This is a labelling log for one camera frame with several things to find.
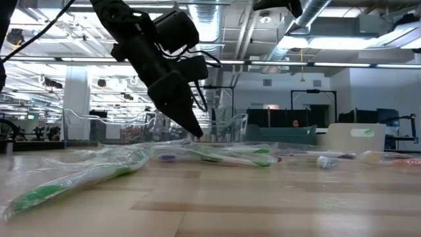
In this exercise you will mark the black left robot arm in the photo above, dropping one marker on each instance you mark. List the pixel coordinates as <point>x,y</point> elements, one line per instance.
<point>112,13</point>

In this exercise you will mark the white building column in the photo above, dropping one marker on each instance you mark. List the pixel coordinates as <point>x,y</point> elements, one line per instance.
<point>77,102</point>

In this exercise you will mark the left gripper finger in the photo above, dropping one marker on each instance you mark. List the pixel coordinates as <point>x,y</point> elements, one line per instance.
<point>174,98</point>

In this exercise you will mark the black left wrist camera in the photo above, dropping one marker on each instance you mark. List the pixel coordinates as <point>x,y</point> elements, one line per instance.
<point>176,29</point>

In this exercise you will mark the dark office monitor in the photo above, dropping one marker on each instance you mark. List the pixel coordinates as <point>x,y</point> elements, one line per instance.
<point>388,116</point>

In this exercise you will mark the black gantry frame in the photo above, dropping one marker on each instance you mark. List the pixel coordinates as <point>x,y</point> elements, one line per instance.
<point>314,91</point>

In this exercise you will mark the orange wrapped toothbrush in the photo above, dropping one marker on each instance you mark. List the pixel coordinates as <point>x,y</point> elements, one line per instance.
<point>394,159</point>

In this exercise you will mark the white plastic bin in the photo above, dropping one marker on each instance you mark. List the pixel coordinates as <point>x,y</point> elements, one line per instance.
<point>342,141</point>

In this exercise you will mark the person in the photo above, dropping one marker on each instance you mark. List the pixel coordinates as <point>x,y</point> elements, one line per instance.
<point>296,123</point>

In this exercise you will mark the silver ventilation duct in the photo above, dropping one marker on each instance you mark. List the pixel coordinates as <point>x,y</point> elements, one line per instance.
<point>213,26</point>
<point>312,13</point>

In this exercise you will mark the black articulated stand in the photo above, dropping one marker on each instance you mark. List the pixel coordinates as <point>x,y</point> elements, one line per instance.
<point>412,126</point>

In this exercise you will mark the suspended light rail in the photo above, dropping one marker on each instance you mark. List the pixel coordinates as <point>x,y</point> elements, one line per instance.
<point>296,63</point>

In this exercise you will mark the dark office partition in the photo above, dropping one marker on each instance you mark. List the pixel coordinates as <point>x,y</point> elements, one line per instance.
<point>273,116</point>

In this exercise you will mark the purple toothbrush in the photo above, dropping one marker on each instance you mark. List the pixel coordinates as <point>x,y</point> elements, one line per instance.
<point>167,158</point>

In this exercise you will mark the clear plastic bin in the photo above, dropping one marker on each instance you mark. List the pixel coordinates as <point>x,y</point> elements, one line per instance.
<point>98,135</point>
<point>237,128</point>

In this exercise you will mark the teal plastic bin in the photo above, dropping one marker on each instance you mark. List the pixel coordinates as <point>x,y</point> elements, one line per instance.
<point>279,136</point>

